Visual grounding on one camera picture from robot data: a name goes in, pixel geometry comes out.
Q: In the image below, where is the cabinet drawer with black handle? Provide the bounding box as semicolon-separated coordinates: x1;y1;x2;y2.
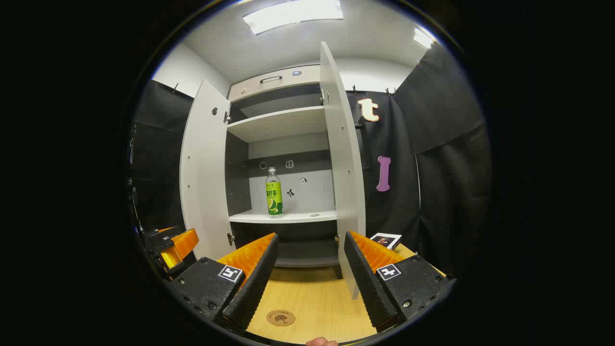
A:
228;65;321;102

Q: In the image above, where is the ceiling light panel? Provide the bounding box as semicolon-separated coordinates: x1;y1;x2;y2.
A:
243;0;344;36
413;26;436;49

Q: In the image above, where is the white cabinet door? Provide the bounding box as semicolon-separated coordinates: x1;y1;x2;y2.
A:
319;41;367;299
179;79;232;261

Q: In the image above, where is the white portrait book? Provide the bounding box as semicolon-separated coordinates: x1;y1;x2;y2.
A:
369;233;402;250

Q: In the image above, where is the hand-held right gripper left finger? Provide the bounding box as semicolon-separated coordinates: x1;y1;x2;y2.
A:
168;233;280;332

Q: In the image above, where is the white and grey cabinet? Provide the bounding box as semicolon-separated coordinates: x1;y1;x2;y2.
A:
225;65;343;280

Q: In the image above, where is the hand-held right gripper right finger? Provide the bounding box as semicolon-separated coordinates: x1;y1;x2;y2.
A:
343;231;456;333

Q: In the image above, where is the round wooden coaster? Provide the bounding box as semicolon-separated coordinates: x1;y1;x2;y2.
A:
267;309;296;327

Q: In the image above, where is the black backdrop cloth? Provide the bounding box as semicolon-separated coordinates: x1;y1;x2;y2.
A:
128;41;492;280

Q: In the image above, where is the green label clear bottle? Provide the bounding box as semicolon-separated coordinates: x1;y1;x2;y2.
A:
266;167;284;218

